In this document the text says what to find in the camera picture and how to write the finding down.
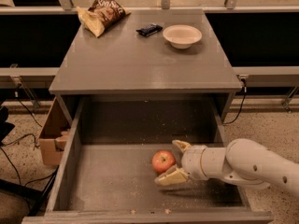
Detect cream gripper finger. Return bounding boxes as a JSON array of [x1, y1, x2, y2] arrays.
[[172, 140, 192, 154], [154, 164, 188, 186]]

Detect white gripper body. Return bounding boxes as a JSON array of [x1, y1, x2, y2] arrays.
[[181, 146, 207, 180]]

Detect red apple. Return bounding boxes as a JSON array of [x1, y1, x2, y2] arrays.
[[151, 150, 176, 174]]

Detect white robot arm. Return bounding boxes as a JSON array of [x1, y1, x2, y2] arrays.
[[155, 138, 299, 196]]

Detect grey open top drawer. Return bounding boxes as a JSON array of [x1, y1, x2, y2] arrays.
[[22, 97, 273, 224]]

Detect grey cabinet counter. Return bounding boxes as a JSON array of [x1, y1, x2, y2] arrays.
[[49, 8, 243, 123]]

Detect white bowl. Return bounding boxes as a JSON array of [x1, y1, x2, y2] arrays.
[[163, 25, 202, 49]]

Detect dark snack bar wrapper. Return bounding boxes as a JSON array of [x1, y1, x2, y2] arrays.
[[136, 23, 163, 37]]

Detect cardboard box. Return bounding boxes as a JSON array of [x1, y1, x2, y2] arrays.
[[38, 100, 70, 165]]

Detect brown chip bag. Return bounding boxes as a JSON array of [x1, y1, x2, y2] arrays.
[[77, 0, 131, 37]]

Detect black cable right of cabinet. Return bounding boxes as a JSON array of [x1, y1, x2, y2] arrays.
[[222, 77, 248, 126]]

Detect metal railing frame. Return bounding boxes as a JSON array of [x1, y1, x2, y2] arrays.
[[1, 0, 298, 101]]

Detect black cables on left floor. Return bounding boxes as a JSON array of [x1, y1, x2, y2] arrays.
[[0, 84, 59, 210]]

